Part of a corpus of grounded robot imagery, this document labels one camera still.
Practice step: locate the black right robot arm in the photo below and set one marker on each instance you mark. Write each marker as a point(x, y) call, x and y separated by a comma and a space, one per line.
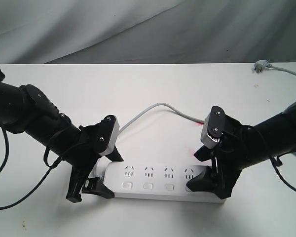
point(269, 140)

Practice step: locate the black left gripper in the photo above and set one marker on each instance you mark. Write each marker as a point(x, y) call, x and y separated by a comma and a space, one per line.
point(83, 156)

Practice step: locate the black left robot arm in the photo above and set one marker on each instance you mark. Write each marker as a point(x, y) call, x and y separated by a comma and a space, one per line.
point(26, 109)

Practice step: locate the white five-socket power strip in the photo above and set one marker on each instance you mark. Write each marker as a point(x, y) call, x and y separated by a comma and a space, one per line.
point(154, 181)

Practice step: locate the grey backdrop cloth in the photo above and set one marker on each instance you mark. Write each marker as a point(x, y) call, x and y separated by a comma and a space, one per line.
point(146, 31)

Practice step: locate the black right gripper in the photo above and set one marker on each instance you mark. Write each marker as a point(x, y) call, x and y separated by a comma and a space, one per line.
point(227, 133)

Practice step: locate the grey wall plug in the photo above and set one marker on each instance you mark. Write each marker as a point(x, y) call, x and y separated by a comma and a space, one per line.
point(261, 65)

